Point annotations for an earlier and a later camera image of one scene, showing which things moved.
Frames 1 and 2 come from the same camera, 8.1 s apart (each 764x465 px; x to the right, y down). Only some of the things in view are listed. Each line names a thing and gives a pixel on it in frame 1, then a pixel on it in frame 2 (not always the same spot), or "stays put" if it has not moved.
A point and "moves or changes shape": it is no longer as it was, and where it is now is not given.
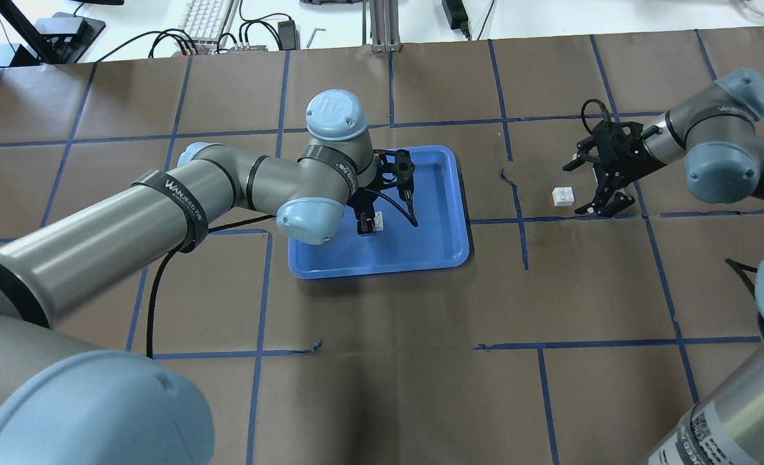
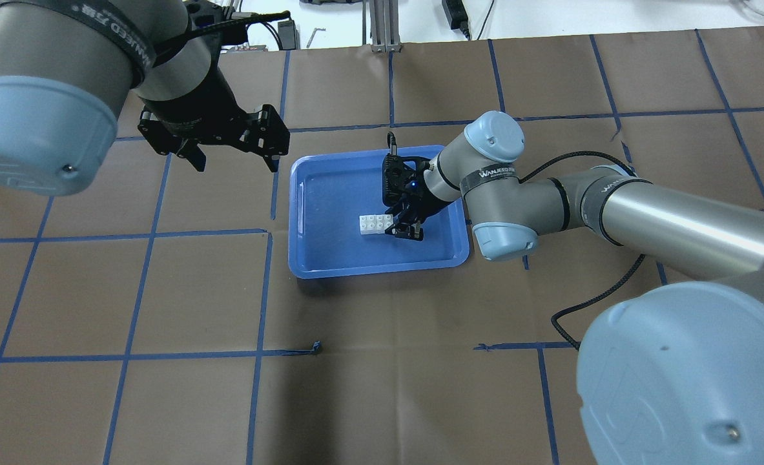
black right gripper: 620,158 → 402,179
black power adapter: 456,15 stays put
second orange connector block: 262,50 stays put
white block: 563,196 moves or changes shape
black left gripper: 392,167 → 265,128
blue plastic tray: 440,239 stays put
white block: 378,221 stays put
